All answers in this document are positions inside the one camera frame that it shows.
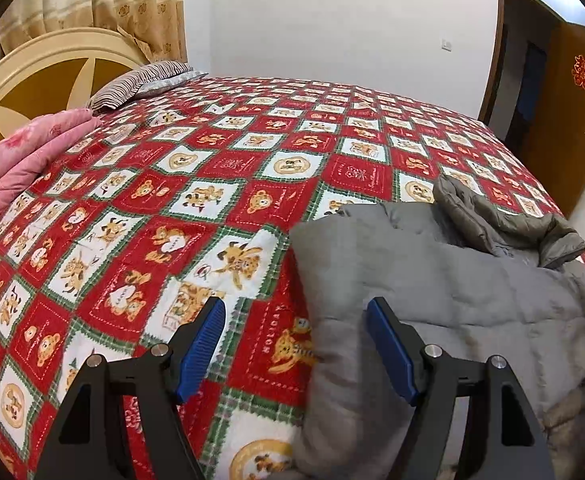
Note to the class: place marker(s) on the red bear-print blanket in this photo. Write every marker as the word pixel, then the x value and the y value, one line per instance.
pixel 172 185

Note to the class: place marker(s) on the brown wooden door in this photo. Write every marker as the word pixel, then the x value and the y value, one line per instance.
pixel 567 125

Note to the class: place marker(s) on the cream wooden headboard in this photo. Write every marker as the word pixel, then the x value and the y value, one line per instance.
pixel 32 75

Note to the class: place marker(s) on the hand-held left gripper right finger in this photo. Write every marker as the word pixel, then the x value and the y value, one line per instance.
pixel 392 355

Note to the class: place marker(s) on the red paper door decoration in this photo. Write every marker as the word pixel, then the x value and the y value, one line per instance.
pixel 583 72

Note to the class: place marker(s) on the dark striped pillow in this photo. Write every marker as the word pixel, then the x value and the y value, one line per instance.
pixel 122 85

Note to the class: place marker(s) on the white wall switch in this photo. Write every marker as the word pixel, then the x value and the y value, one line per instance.
pixel 447 44

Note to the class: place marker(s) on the pink folded quilt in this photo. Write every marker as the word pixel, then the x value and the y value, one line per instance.
pixel 22 150

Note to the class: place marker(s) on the grey puffer jacket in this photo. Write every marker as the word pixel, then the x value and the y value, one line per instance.
pixel 472 280

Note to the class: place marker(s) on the grey patterned pillow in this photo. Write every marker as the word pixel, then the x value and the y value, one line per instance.
pixel 177 80

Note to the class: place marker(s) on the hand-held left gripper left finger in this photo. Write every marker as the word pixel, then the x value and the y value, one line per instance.
pixel 200 347

